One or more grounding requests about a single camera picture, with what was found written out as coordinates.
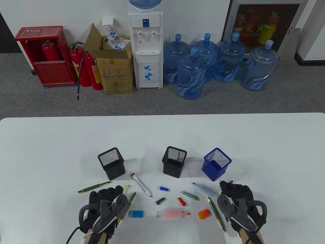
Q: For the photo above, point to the person's right hand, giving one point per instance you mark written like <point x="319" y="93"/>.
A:
<point x="236" y="189"/>

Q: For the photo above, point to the person's left hand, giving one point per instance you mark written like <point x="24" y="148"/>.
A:
<point x="106" y="194"/>

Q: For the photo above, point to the yellow-green highlighter pen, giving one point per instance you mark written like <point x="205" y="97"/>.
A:
<point x="127" y="188"/>

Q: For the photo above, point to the green gold fountain pen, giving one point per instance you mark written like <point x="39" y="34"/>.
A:
<point x="212" y="207"/>
<point x="130" y="203"/>
<point x="94" y="187"/>

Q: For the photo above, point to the blue highlighter pen cap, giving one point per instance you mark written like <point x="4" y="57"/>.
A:
<point x="136" y="214"/>

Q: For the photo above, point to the white red marker pen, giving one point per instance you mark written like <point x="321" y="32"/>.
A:
<point x="141" y="184"/>

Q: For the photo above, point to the orange highlighter pen cap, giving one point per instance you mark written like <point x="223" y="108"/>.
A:
<point x="204" y="214"/>

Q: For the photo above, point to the green gold pen cap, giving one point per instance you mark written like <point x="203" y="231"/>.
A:
<point x="190" y="195"/>

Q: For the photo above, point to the small black pen cap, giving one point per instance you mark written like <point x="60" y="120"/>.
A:
<point x="160" y="201"/>

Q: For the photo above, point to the small red pen cap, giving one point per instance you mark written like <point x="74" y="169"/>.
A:
<point x="181" y="201"/>

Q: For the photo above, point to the small blue pen cap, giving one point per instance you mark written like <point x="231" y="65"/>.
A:
<point x="164" y="188"/>

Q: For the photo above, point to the person's left forearm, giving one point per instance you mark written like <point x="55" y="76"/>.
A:
<point x="88" y="239"/>

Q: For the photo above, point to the person's right forearm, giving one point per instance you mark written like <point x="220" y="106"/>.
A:
<point x="245" y="239"/>

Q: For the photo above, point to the black mesh pen holder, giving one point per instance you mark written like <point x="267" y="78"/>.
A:
<point x="113" y="170"/>
<point x="172" y="169"/>

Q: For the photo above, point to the blue mesh pen holder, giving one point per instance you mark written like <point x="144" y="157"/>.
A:
<point x="213" y="171"/>

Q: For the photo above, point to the blue highlighter pen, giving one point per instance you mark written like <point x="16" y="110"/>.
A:
<point x="207" y="192"/>

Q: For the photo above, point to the orange highlighter pen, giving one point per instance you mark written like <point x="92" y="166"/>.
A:
<point x="172" y="214"/>

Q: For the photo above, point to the brown cardboard box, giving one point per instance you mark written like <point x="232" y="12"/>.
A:
<point x="115" y="76"/>

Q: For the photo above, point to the red fire extinguisher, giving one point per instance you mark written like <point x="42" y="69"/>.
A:
<point x="76" y="58"/>
<point x="94" y="73"/>
<point x="52" y="52"/>

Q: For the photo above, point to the blue water jug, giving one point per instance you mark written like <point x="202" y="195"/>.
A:
<point x="259" y="68"/>
<point x="207" y="48"/>
<point x="229" y="58"/>
<point x="190" y="76"/>
<point x="175" y="53"/>

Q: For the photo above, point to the white water dispenser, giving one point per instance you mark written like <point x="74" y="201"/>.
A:
<point x="147" y="73"/>

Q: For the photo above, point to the red fire extinguisher cabinet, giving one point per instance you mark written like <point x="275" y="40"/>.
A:
<point x="54" y="73"/>

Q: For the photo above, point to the white blue packets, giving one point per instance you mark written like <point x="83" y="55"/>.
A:
<point x="116" y="43"/>

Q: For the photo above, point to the grey metal cabinet door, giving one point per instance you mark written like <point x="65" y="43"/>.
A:
<point x="289" y="44"/>

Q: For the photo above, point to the blue dispenser water bottle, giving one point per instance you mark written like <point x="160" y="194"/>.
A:
<point x="144" y="3"/>

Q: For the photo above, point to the white wall socket box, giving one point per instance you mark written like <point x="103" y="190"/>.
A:
<point x="108" y="20"/>

